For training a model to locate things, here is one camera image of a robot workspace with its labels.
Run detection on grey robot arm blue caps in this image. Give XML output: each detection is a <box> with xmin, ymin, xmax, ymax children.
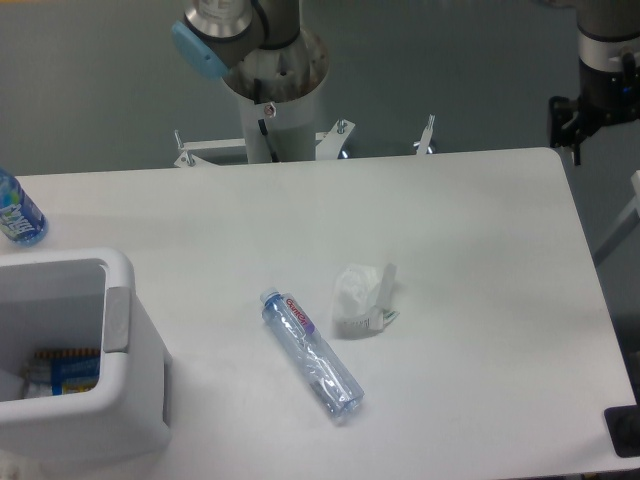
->
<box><xmin>171</xmin><ymin>1</ymin><xmax>639</xmax><ymax>164</ymax></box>

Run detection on black cable on pedestal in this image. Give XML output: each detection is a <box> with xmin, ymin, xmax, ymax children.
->
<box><xmin>252</xmin><ymin>77</ymin><xmax>280</xmax><ymax>164</ymax></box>

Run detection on white frame at right edge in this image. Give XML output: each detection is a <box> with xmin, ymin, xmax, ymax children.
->
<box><xmin>592</xmin><ymin>171</ymin><xmax>639</xmax><ymax>267</ymax></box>

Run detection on white plastic trash can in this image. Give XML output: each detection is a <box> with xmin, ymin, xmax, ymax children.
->
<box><xmin>1</xmin><ymin>248</ymin><xmax>172</xmax><ymax>462</ymax></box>

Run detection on white pedestal base frame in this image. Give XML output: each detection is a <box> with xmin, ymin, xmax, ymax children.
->
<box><xmin>173</xmin><ymin>113</ymin><xmax>436</xmax><ymax>168</ymax></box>

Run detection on blue yellow snack wrapper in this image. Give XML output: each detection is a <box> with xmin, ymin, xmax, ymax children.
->
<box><xmin>23</xmin><ymin>348</ymin><xmax>101</xmax><ymax>399</ymax></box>

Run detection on blue labelled drink bottle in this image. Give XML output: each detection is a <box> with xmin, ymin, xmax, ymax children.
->
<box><xmin>1</xmin><ymin>169</ymin><xmax>48</xmax><ymax>246</ymax></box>

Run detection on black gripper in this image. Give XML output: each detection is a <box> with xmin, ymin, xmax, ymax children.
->
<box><xmin>548</xmin><ymin>59</ymin><xmax>639</xmax><ymax>166</ymax></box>

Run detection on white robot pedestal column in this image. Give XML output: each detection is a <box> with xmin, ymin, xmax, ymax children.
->
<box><xmin>220</xmin><ymin>27</ymin><xmax>331</xmax><ymax>164</ymax></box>

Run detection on white plastic bag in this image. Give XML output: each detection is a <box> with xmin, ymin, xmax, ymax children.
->
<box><xmin>331</xmin><ymin>263</ymin><xmax>399</xmax><ymax>340</ymax></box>

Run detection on clear plastic water bottle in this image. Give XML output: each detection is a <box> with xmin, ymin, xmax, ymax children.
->
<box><xmin>260</xmin><ymin>288</ymin><xmax>365</xmax><ymax>423</ymax></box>

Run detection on black device at table edge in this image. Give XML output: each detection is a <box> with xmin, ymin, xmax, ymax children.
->
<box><xmin>604</xmin><ymin>405</ymin><xmax>639</xmax><ymax>458</ymax></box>

